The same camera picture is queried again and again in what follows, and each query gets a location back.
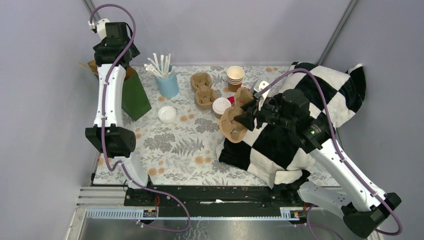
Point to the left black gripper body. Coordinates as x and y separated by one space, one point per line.
133 51

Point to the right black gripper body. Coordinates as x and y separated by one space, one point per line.
270 114

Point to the stack of brown paper cups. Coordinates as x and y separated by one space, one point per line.
235 77

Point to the brown paper coffee cup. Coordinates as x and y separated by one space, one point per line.
220 105

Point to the green brown paper bag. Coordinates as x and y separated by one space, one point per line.
132 94

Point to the brown cardboard cup carrier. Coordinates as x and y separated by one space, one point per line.
204 95

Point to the white plastic cup lid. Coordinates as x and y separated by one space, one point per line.
167 114

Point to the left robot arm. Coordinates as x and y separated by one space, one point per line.
108 135

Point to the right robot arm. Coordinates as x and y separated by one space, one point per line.
362 206

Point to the red cloth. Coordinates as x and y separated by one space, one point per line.
231 99

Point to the black white checkered blanket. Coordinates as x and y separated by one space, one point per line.
274 142

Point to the light blue straw cup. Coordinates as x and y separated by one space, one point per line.
168 86

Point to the floral table mat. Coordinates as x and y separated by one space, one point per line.
184 152

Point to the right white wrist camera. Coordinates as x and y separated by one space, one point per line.
260 91

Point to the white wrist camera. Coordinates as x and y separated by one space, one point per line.
260 91
99 27

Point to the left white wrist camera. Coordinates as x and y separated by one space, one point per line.
99 27

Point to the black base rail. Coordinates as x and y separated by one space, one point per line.
214 201

